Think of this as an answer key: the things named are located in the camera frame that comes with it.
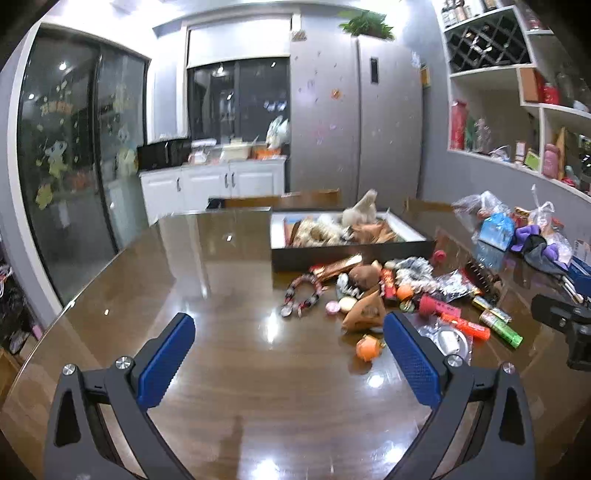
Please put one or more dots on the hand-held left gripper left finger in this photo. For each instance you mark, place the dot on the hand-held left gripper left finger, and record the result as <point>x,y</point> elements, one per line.
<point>166,364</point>

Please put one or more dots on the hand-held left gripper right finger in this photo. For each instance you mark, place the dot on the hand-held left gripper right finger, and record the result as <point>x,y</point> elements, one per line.
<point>411,360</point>

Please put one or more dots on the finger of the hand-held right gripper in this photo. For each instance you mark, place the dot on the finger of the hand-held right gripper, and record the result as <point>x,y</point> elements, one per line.
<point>558,313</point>

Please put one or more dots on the round clear lid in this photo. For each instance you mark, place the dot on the round clear lid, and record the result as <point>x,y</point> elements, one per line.
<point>448,341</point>

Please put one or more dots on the green and white tube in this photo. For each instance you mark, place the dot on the green and white tube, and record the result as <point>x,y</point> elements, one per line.
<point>501,328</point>

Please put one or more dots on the large pink lighter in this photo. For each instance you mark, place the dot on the large pink lighter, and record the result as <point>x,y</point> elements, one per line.
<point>438,307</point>

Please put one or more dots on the black shallow box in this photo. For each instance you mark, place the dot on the black shallow box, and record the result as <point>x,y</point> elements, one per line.
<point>323,258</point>

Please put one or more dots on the glossy wooden desktop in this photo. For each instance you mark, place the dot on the glossy wooden desktop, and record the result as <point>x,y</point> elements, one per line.
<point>231,277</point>

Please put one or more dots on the white pen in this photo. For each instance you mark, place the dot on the white pen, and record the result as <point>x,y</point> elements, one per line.
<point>572,290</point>

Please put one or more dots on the blue cardboard box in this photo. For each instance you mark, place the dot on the blue cardboard box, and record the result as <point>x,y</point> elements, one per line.
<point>581,272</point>

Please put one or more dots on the grey cloth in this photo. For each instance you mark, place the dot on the grey cloth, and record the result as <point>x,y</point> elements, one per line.
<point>542,256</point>

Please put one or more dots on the orange lighter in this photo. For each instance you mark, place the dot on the orange lighter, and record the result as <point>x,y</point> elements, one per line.
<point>466,327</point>

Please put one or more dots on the gold packet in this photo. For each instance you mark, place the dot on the gold packet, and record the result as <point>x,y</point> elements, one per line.
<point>484,302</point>

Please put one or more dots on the white lace scrunchie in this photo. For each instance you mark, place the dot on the white lace scrunchie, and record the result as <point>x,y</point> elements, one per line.
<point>415,282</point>

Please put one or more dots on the red snack bar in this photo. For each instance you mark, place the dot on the red snack bar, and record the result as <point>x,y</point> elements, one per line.
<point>388,284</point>

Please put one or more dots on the purple cloth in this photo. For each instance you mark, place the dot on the purple cloth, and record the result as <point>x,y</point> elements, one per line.
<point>531,233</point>

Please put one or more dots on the small cream round puff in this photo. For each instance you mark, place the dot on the small cream round puff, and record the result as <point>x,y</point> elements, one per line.
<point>347,303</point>

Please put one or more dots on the red black clear packet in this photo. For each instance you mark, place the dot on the red black clear packet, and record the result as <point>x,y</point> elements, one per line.
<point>455,286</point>

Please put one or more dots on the pink round eraser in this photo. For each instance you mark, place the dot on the pink round eraser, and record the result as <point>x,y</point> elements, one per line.
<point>332,308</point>

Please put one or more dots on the pale blue scrunchie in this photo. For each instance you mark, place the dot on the pale blue scrunchie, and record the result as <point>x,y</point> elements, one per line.
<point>415,264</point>

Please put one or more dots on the clear plastic bag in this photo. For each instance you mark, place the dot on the clear plastic bag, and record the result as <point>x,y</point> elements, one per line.
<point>549,217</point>
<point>471,207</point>

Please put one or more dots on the brown fuzzy ball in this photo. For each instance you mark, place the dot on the brown fuzzy ball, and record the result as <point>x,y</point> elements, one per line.
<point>362,276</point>

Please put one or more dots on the blue gift bag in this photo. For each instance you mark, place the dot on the blue gift bag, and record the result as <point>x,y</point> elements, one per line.
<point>496,230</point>

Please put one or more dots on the red bottle cap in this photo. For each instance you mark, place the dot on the red bottle cap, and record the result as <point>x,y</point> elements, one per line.
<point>438,254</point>

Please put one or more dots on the brown snack bar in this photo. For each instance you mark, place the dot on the brown snack bar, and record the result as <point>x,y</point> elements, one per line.
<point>339,266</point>

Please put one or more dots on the pink container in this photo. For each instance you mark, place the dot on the pink container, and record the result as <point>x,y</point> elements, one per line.
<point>550,161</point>

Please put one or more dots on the wooden chair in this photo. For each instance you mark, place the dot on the wooden chair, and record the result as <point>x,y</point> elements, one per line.
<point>286,201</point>
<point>427,207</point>

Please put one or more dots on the cream fluffy scrunchie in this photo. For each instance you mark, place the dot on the cream fluffy scrunchie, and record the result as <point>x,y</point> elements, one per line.
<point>316,233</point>

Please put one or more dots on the beige plush rabbit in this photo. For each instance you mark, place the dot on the beige plush rabbit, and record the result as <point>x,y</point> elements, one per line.
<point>362,207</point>

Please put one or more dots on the white kitchen cabinet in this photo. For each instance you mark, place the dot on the white kitchen cabinet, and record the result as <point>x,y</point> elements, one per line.
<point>207,184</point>

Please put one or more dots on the black microwave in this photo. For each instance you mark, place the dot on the black microwave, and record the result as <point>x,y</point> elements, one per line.
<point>164,154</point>

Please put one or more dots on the tall red box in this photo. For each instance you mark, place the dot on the tall red box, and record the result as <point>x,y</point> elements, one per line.
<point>458,124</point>

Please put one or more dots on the beige basin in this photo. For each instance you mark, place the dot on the beige basin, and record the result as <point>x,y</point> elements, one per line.
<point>235,151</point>

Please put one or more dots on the glass sliding door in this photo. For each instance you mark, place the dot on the glass sliding door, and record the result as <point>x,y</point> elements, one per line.
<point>69,161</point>

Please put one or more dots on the silver double-door refrigerator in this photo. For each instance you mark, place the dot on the silver double-door refrigerator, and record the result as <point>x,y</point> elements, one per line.
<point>355,120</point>

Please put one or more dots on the white plastic bag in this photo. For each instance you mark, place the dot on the white plastic bag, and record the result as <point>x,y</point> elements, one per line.
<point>278,131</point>

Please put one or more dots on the dark kitchen window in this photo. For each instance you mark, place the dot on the dark kitchen window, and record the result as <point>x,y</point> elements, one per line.
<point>240,97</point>

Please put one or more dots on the diamond wine rack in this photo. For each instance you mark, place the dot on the diamond wine rack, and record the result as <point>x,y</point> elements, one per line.
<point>489,41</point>

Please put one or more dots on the green potted plant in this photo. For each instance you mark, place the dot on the green potted plant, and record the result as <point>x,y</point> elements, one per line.
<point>367,23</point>

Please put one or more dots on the green frame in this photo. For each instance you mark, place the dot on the green frame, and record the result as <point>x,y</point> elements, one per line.
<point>533,160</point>

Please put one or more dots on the white wall shelf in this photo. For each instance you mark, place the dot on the white wall shelf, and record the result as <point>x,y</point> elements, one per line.
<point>503,115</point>

